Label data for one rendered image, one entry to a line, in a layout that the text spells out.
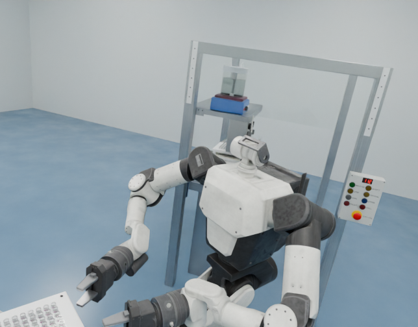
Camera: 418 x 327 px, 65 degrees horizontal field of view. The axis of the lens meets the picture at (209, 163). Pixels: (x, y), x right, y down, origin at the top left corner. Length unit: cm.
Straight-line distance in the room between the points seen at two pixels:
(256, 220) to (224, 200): 11
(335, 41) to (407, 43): 88
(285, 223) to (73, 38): 626
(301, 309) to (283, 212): 24
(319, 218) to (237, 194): 24
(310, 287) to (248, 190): 30
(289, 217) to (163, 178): 54
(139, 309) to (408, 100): 471
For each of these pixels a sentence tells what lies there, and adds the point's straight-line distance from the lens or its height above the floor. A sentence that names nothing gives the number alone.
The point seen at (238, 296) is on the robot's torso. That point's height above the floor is 84.
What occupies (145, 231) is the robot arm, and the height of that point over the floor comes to 98.
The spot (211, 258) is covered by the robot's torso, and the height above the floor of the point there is 93.
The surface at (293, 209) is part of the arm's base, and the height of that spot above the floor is 124.
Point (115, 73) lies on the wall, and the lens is 631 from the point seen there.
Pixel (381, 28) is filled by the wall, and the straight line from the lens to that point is 514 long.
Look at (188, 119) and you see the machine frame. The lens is 195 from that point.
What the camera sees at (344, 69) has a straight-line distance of 181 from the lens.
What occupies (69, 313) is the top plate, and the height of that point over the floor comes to 93.
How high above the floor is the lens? 160
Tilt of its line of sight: 19 degrees down
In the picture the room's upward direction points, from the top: 8 degrees clockwise
